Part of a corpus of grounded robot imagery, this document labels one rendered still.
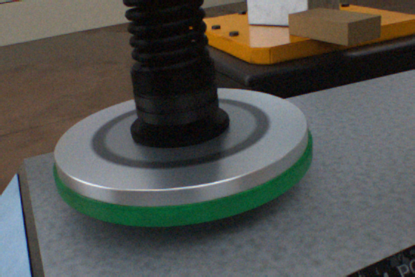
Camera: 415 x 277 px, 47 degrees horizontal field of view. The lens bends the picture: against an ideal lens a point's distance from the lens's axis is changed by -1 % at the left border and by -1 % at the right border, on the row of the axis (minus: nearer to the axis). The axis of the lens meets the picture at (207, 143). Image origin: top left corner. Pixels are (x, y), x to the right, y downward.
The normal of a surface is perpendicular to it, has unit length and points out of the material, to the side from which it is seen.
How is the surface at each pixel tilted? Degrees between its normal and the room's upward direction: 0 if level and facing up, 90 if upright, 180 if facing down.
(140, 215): 90
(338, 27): 90
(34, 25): 90
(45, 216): 0
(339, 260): 0
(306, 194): 0
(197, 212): 90
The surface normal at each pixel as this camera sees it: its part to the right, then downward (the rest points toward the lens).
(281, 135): -0.10, -0.91
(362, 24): 0.49, 0.31
